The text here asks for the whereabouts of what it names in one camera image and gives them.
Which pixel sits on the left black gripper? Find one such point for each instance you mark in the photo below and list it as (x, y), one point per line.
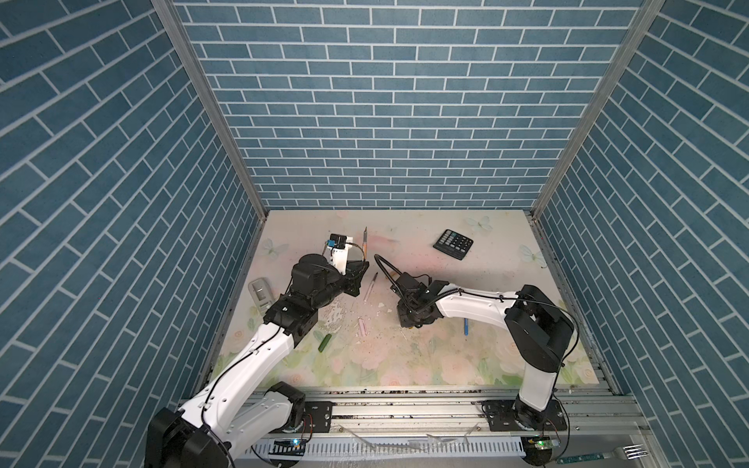
(352, 282)

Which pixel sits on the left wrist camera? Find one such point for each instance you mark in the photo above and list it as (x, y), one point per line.
(337, 249)

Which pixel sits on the grey stapler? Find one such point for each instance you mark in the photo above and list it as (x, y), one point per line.
(261, 294)

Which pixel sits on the black calculator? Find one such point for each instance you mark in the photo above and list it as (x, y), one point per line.
(453, 244)

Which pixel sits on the green pen cap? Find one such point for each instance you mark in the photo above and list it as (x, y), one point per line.
(325, 342)

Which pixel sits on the metal fork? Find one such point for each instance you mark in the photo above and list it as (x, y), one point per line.
(626, 453)

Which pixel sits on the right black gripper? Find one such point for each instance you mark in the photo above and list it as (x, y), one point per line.
(402, 320)

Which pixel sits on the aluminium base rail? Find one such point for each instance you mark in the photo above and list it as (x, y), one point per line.
(405, 424)

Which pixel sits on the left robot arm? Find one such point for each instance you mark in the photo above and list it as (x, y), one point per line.
(212, 428)

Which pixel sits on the pink pen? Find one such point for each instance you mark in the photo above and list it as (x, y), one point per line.
(370, 288)

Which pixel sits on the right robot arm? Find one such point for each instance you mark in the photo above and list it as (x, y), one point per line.
(541, 331)

